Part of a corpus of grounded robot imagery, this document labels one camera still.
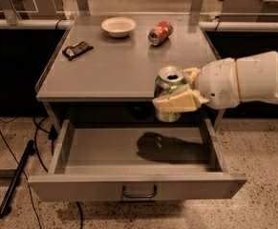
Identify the black floor cable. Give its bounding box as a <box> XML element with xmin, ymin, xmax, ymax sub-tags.
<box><xmin>0</xmin><ymin>116</ymin><xmax>84</xmax><ymax>229</ymax></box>

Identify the white horizontal rail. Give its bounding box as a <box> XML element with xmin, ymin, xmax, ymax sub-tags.
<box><xmin>0</xmin><ymin>19</ymin><xmax>278</xmax><ymax>32</ymax></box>

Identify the open grey top drawer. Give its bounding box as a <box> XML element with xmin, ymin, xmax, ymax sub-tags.
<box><xmin>29</xmin><ymin>119</ymin><xmax>246</xmax><ymax>201</ymax></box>

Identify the black bar on floor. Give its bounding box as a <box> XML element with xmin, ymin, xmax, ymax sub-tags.
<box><xmin>0</xmin><ymin>140</ymin><xmax>35</xmax><ymax>219</ymax></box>

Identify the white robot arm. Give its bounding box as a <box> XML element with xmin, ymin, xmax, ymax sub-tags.
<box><xmin>153</xmin><ymin>51</ymin><xmax>278</xmax><ymax>113</ymax></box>

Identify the dark snack bar wrapper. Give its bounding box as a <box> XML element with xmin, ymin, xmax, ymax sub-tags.
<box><xmin>62</xmin><ymin>41</ymin><xmax>94</xmax><ymax>61</ymax></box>

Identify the grey cabinet table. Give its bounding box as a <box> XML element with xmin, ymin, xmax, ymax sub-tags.
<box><xmin>37</xmin><ymin>14</ymin><xmax>221</xmax><ymax>133</ymax></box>

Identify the red soda can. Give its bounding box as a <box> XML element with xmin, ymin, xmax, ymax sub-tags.
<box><xmin>148</xmin><ymin>21</ymin><xmax>173</xmax><ymax>46</ymax></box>

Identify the black power plug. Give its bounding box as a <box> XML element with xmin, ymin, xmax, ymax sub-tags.
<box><xmin>48</xmin><ymin>126</ymin><xmax>57</xmax><ymax>140</ymax></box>

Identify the white paper bowl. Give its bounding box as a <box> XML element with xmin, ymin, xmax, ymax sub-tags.
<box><xmin>101</xmin><ymin>17</ymin><xmax>137</xmax><ymax>38</ymax></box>

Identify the metal drawer handle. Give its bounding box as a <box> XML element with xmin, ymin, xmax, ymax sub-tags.
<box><xmin>122</xmin><ymin>185</ymin><xmax>158</xmax><ymax>199</ymax></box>

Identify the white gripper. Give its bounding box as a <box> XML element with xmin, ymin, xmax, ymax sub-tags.
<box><xmin>153</xmin><ymin>58</ymin><xmax>240</xmax><ymax>113</ymax></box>

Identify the green soda can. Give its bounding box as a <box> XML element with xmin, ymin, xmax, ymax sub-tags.
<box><xmin>154</xmin><ymin>66</ymin><xmax>186</xmax><ymax>122</ymax></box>

